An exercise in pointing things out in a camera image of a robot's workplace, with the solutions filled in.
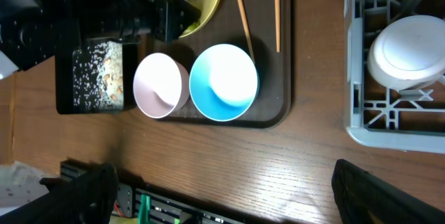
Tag blue bowl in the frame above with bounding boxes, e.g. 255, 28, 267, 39
189, 44, 259, 122

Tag black waste tray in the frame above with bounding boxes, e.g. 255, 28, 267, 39
55, 19, 138, 114

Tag grey dishwasher rack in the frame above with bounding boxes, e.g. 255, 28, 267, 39
343, 0, 444, 154

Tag wooden chopstick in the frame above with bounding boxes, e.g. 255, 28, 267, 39
237, 0, 255, 63
275, 0, 281, 52

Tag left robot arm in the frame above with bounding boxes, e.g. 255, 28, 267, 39
1, 0, 201, 78

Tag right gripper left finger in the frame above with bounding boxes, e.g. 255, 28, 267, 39
1, 163, 118, 224

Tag white bowl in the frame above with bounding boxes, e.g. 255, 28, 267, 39
133, 53, 190, 119

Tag right wooden chopstick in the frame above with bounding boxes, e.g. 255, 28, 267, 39
275, 0, 281, 52

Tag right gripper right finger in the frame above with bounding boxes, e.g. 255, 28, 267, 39
331, 159, 444, 223

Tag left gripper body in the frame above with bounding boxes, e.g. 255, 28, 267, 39
72, 0, 201, 42

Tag left wooden chopstick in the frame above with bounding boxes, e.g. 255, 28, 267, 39
237, 0, 255, 63

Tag dark brown serving tray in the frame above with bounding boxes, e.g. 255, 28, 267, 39
143, 0, 293, 129

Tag rice and food scraps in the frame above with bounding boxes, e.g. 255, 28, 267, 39
73, 40, 124, 113

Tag white cup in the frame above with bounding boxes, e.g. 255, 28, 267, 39
367, 15, 444, 91

